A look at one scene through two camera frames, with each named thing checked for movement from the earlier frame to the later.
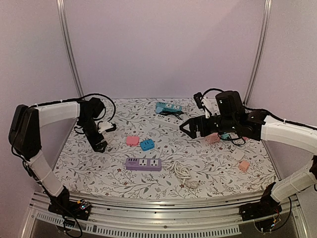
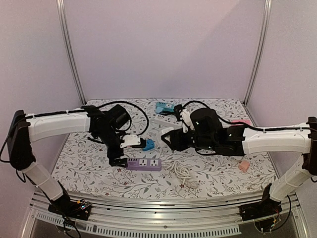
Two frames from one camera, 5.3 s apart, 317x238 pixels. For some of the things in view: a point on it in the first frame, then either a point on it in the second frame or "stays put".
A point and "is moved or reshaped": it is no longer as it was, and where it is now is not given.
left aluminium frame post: x=61 y=10 stays put
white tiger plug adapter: x=237 y=153 is moved or reshaped
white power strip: x=169 y=120 stays put
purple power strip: x=143 y=164 stays put
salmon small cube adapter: x=243 y=165 stays put
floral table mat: x=148 y=155 stays put
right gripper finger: x=189 y=121 → x=169 y=133
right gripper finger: x=187 y=132 → x=168 y=143
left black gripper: x=93 y=141 → x=117 y=162
